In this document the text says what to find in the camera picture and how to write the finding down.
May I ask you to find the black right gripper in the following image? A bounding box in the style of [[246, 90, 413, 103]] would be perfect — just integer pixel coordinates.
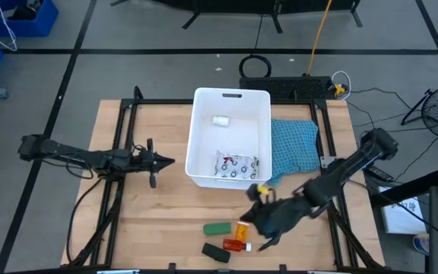
[[249, 188, 313, 252]]

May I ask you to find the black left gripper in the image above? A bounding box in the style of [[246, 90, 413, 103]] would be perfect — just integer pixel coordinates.
[[129, 138, 176, 190]]

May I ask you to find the orange vial with white cap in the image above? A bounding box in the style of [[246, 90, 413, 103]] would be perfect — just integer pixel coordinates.
[[235, 221, 251, 243]]

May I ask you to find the black and yellow item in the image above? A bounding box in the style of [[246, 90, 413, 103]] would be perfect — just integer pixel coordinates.
[[246, 183, 270, 202]]

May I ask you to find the red bottle with white cap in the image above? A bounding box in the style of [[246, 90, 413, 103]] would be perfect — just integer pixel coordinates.
[[222, 238, 252, 253]]

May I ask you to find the green rectangular block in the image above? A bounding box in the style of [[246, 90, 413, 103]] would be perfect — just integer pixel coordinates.
[[202, 221, 233, 236]]

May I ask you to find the white pouch with black print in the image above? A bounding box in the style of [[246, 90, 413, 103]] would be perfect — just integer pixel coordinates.
[[214, 149, 260, 180]]

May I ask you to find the white perforated plastic basket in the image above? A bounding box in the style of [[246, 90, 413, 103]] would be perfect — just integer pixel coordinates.
[[184, 87, 273, 190]]

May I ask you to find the large blue plastic bin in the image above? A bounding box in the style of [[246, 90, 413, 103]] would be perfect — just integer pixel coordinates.
[[0, 0, 59, 38]]

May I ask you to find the black rectangular block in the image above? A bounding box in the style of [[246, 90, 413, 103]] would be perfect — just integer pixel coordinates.
[[201, 242, 232, 264]]

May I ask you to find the blue patterned cloth cushion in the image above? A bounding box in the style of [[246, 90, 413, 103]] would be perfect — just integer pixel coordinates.
[[270, 118, 322, 187]]

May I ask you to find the grey metal mounting plate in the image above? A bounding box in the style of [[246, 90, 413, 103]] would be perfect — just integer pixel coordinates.
[[319, 155, 338, 169]]

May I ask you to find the white paper sheet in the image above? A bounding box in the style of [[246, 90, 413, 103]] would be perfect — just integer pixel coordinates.
[[378, 185, 427, 235]]

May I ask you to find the person's shoe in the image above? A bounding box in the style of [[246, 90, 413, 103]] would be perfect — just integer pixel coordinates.
[[412, 233, 431, 256]]

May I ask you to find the black partition panel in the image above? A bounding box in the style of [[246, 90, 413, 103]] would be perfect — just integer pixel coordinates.
[[110, 0, 363, 34]]

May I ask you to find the black standing fan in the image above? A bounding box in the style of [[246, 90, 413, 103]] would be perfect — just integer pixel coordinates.
[[400, 79, 438, 140]]

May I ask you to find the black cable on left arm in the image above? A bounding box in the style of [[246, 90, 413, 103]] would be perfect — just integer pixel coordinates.
[[42, 150, 95, 180]]

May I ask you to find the black cable under left arm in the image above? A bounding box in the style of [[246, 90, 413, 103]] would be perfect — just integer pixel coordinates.
[[65, 177, 104, 264]]

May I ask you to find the black coiled cable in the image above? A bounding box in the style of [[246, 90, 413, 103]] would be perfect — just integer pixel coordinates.
[[238, 13, 272, 79]]

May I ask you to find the white looped cable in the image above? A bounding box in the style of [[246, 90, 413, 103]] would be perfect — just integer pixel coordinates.
[[331, 70, 352, 100]]

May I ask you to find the black floor cable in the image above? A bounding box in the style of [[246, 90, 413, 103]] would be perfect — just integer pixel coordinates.
[[346, 86, 438, 183]]

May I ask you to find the yellow cable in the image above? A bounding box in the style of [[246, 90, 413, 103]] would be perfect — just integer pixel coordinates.
[[305, 0, 334, 76]]

